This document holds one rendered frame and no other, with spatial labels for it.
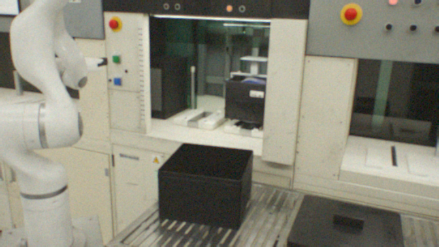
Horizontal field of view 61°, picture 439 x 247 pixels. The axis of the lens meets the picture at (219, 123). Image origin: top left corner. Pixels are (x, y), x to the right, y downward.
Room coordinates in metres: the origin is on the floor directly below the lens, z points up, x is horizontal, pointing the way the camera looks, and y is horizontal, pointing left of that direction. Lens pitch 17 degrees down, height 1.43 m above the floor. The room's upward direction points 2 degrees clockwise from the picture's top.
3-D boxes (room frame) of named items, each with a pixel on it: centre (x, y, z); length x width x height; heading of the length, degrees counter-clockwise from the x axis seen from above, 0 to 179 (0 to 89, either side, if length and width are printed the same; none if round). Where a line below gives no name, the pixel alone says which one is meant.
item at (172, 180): (1.19, 0.03, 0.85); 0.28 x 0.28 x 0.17; 78
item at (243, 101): (1.73, -0.15, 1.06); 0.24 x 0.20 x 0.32; 68
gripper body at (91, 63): (1.47, 0.54, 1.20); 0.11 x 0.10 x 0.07; 158
